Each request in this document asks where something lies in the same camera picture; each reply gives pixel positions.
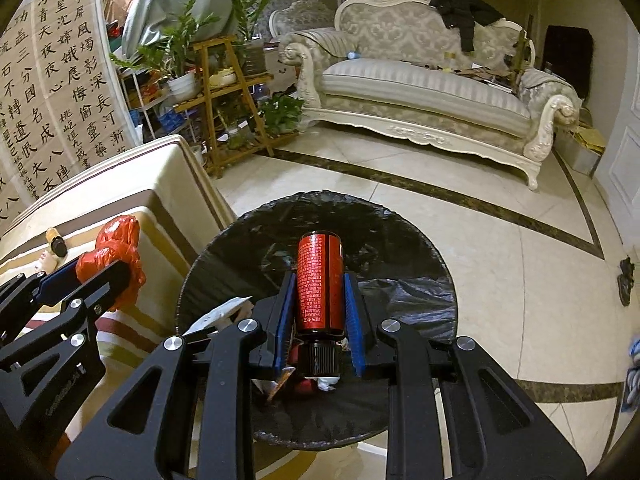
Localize ornate cream sofa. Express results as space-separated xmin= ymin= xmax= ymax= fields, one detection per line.
xmin=277 ymin=0 xmax=583 ymax=192

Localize orange foil wrapper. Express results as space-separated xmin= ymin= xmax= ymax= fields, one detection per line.
xmin=264 ymin=366 xmax=297 ymax=402

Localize tall green plant dark pot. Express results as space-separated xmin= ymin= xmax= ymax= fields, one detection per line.
xmin=215 ymin=0 xmax=286 ymax=76

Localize yellow cardboard pile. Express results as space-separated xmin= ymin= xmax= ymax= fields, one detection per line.
xmin=567 ymin=127 xmax=606 ymax=176

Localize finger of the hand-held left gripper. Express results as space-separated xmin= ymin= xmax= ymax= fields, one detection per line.
xmin=62 ymin=258 xmax=133 ymax=319
xmin=0 ymin=261 xmax=81 ymax=333

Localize white wire shelf rack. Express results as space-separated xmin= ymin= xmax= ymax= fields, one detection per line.
xmin=117 ymin=65 xmax=173 ymax=143

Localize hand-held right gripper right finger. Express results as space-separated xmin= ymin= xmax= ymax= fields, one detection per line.
xmin=344 ymin=271 xmax=586 ymax=480

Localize amber bottle with yellow label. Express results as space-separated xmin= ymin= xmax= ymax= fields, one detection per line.
xmin=44 ymin=227 xmax=70 ymax=257

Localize striped tablecloth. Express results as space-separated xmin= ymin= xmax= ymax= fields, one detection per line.
xmin=0 ymin=135 xmax=238 ymax=480

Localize white panelled door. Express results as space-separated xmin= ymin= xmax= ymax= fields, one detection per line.
xmin=592 ymin=25 xmax=640 ymax=221

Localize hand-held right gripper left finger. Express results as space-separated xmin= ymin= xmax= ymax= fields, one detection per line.
xmin=55 ymin=271 xmax=298 ymax=480

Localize ornate cream armchair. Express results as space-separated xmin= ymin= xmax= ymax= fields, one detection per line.
xmin=269 ymin=0 xmax=337 ymax=43

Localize red plastic bag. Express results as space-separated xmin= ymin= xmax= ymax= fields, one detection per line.
xmin=76 ymin=215 xmax=146 ymax=303

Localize green plant in white pot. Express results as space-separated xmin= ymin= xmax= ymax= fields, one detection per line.
xmin=110 ymin=0 xmax=221 ymax=103

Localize black jacket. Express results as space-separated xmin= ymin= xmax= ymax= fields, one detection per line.
xmin=430 ymin=0 xmax=506 ymax=53

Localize red bottle with black cap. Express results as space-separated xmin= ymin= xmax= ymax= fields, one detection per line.
xmin=290 ymin=230 xmax=346 ymax=378

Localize bin with black bag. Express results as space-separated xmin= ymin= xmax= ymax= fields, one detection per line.
xmin=175 ymin=190 xmax=457 ymax=453

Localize blue and white shoes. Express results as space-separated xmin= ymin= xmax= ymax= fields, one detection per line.
xmin=622 ymin=337 xmax=640 ymax=413

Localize grey hanging cloth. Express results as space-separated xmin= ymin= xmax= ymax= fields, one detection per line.
xmin=122 ymin=0 xmax=236 ymax=58

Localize calligraphy paper screen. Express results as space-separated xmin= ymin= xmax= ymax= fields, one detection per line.
xmin=0 ymin=0 xmax=143 ymax=233

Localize pile of brown paper scraps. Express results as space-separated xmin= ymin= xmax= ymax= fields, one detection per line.
xmin=410 ymin=57 xmax=531 ymax=93

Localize low leafy green plant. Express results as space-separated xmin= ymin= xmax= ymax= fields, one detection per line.
xmin=257 ymin=92 xmax=306 ymax=136

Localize wooden plant stand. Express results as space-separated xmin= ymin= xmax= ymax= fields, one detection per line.
xmin=172 ymin=35 xmax=301 ymax=179

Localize dark sandal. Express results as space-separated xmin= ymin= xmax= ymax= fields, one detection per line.
xmin=619 ymin=256 xmax=637 ymax=307

